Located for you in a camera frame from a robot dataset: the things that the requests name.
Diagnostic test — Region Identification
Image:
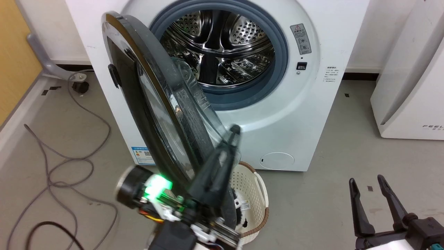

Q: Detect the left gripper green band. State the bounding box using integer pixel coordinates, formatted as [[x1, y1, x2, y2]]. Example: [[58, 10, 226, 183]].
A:
[[116, 125, 243, 250]]

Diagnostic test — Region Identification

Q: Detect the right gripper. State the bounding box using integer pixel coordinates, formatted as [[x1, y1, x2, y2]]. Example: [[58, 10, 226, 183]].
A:
[[349, 174, 444, 250]]

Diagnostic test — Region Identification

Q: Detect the black round glass washer door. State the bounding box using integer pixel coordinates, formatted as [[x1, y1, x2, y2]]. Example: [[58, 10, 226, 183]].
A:
[[101, 11, 241, 190]]

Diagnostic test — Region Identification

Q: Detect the white front-load washing machine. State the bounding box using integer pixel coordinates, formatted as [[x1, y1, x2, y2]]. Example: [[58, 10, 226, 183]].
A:
[[65, 0, 370, 172]]

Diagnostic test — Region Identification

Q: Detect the grey rubber door gasket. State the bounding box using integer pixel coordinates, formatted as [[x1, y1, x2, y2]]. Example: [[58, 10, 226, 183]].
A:
[[149, 0, 289, 111]]

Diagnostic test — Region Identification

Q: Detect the white plastic laundry basket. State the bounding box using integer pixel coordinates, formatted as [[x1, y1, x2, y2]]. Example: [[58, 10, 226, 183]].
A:
[[227, 161, 270, 245]]

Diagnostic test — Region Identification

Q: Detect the black white plush toy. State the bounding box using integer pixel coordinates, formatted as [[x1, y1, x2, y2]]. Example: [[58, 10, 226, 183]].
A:
[[234, 194, 251, 231]]

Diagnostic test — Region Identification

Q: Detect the blue white energy label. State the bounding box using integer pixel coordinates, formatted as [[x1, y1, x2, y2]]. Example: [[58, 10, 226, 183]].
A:
[[131, 146, 156, 165]]

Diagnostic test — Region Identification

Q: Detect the white air purifier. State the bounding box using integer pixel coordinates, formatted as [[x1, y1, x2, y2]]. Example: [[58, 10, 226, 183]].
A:
[[370, 0, 444, 141]]

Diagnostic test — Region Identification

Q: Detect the steel washer drum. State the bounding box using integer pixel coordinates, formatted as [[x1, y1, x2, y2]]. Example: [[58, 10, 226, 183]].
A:
[[160, 10, 276, 88]]

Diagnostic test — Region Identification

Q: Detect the grey warning sticker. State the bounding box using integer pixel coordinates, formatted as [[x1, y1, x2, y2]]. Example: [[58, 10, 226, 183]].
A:
[[290, 23, 312, 55]]

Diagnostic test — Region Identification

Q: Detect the black caster wheel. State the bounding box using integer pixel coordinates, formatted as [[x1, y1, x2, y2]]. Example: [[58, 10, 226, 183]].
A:
[[71, 81, 90, 94]]

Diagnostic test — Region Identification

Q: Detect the grey metal stand leg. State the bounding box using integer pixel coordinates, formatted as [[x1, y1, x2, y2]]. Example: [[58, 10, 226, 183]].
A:
[[27, 33, 95, 82]]

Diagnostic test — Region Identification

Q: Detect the yellow wooden panel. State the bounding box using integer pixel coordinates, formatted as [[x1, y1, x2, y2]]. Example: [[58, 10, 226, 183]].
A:
[[0, 0, 44, 127]]

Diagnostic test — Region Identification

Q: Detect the grey floor cable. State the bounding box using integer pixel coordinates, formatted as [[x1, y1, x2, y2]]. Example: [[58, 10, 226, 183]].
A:
[[6, 70, 119, 250]]

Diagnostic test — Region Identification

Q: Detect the black floor cable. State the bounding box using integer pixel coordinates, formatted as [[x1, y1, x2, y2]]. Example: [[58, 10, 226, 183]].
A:
[[26, 221, 86, 250]]

